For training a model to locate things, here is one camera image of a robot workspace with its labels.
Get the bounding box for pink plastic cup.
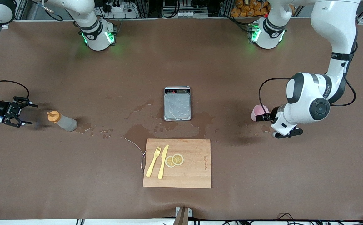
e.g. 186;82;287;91
251;105;269;122

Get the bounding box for clear sauce bottle orange cap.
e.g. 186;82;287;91
47;111;78;132

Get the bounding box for silver digital kitchen scale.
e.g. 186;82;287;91
163;86;192;122

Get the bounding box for wooden cutting board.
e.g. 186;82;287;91
143;138;212;189

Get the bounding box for orange snack packets pile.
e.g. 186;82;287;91
231;0;271;18

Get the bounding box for yellow plastic knife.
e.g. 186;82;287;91
158;144;169;180

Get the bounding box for yellow plastic fork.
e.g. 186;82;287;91
146;146;162;178

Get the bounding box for white socket strip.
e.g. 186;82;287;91
163;11;208;18

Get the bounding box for white power strip with plugs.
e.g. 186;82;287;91
105;3;138;19

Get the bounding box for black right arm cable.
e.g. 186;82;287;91
0;80;30;99

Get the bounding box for metal hanging loop with wire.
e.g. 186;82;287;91
124;137;147;174

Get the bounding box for front camera mount bracket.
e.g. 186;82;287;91
175;207;193;225

